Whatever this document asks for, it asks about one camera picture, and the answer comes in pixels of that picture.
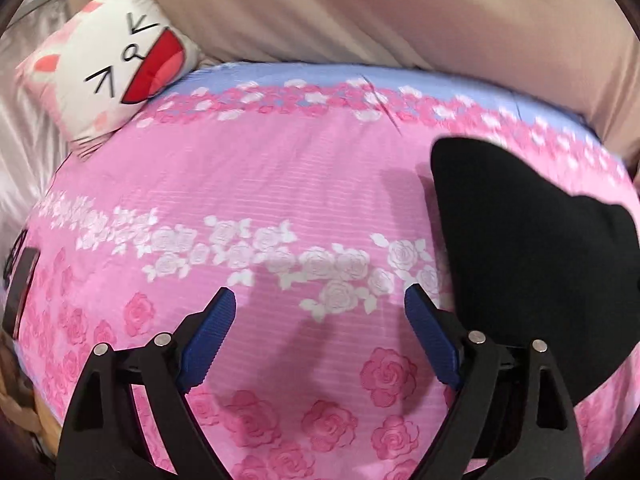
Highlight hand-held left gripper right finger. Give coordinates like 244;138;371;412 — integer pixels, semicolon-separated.
404;283;587;480

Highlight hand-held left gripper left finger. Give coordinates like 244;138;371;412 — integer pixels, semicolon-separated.
55;287;237;480

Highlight black pants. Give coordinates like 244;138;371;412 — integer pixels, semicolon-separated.
431;135;640;461

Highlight pink floral blanket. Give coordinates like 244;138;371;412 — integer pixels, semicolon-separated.
10;60;640;480

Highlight dark flat rectangular object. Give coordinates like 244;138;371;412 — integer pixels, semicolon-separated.
0;230;42;337

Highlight brown woven object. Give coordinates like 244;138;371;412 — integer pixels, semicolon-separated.
0;337;63;463

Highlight shiny grey satin cloth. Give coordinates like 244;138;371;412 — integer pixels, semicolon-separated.
0;0;76;261

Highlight white cat face pillow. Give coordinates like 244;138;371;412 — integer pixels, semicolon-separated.
15;0;203;143

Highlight beige plain cloth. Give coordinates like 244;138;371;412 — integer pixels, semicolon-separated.
65;0;640;171

